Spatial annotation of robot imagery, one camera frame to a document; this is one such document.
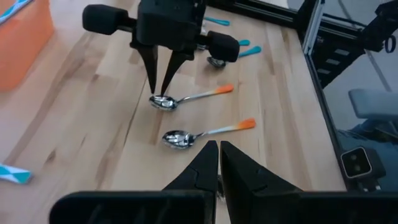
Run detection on grey padded chair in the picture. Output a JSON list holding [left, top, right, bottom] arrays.
[[347, 88, 398, 147]]

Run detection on black aluminium table frame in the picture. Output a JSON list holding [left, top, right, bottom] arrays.
[[203, 0, 351, 192]]

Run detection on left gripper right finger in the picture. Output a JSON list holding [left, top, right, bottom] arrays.
[[220, 140, 302, 224]]

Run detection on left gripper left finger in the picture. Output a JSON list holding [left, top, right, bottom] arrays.
[[162, 140, 219, 224]]

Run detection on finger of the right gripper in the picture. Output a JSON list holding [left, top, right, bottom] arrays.
[[159, 51, 193, 96], [137, 45, 159, 95]]

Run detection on black cable chain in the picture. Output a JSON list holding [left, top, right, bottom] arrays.
[[310, 26, 363, 90]]

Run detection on small black depth camera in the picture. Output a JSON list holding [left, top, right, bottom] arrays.
[[340, 146, 387, 191]]

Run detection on silver spoon orange handle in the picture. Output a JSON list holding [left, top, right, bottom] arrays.
[[161, 117, 257, 150], [148, 83, 235, 112]]

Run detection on silver spoon teal patterned handle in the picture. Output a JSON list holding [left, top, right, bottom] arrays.
[[0, 163, 33, 185], [0, 0, 34, 25]]

